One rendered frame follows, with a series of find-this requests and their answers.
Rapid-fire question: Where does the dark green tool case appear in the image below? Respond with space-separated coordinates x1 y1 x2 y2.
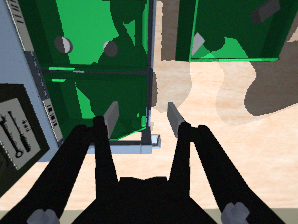
0 83 50 198

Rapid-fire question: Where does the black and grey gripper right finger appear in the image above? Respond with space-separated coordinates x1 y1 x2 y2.
160 102 286 224

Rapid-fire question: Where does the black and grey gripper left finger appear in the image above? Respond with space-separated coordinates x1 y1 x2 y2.
0 101 128 224

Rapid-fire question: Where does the green bin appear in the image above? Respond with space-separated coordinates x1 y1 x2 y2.
18 0 149 72
175 0 298 62
43 72 147 141

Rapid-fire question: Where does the grey steel disc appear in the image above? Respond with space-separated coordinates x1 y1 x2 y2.
54 36 73 53
103 41 119 57

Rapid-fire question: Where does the dark grey metal shelf rack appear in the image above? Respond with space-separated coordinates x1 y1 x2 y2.
0 0 162 163

